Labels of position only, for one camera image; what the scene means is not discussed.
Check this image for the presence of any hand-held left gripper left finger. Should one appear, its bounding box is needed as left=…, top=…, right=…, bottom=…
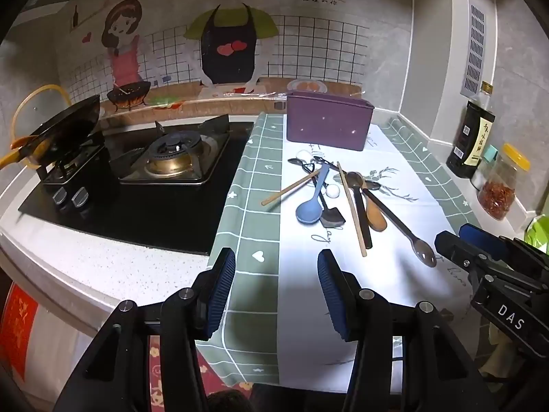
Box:
left=54, top=248, right=237, bottom=412

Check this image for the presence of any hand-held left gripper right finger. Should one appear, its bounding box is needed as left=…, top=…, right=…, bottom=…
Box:
left=317, top=249, right=500, bottom=412

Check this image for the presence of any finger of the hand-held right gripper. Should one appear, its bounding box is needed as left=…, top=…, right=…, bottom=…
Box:
left=458, top=223, right=510, bottom=259
left=434, top=230, right=507, bottom=276

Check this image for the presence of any wooden chopstick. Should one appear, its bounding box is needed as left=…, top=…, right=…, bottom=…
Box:
left=261, top=169, right=322, bottom=207
left=337, top=162, right=368, bottom=257

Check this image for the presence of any purple utensil holder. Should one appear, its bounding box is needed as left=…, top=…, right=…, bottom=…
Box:
left=286, top=91, right=375, bottom=152

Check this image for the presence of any yellow-lidded chili jar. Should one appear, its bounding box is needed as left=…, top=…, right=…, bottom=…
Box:
left=477, top=143, right=531, bottom=221

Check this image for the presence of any long dark spoon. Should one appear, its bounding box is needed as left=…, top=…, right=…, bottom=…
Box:
left=364, top=188, right=437, bottom=268

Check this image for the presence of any green bag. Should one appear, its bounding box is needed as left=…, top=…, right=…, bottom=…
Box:
left=524, top=215, right=549, bottom=254

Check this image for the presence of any green and white tablecloth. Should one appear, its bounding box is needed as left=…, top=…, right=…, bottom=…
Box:
left=207, top=113, right=485, bottom=396

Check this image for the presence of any teal-lidded jar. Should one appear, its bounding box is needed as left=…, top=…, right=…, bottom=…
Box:
left=471, top=145, right=498, bottom=192

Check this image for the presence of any small black spatula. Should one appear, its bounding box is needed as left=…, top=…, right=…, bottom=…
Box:
left=315, top=172, right=346, bottom=228

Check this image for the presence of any brown wooden spoon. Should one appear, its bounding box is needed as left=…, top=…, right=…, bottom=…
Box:
left=364, top=189, right=387, bottom=231

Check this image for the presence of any red floral mat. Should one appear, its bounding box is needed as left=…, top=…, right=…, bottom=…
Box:
left=148, top=337, right=254, bottom=412

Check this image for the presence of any blue spoon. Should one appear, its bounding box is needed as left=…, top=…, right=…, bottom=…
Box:
left=295, top=164, right=332, bottom=225

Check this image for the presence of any dark sauce bottle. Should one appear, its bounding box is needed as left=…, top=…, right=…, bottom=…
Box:
left=446, top=81, right=496, bottom=179

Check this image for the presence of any white vent grille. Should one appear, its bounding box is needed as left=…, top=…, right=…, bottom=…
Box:
left=460, top=0, right=487, bottom=97

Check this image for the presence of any red paper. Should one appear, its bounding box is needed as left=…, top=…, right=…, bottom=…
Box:
left=0, top=283, right=39, bottom=380

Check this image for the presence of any black wok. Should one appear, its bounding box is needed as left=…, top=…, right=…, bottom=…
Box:
left=0, top=94, right=106, bottom=169

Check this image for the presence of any glass pot lid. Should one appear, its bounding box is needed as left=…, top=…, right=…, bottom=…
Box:
left=11, top=85, right=73, bottom=147

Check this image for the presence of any black-handled metal spoon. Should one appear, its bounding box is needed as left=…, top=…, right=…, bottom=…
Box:
left=347, top=172, right=373, bottom=250

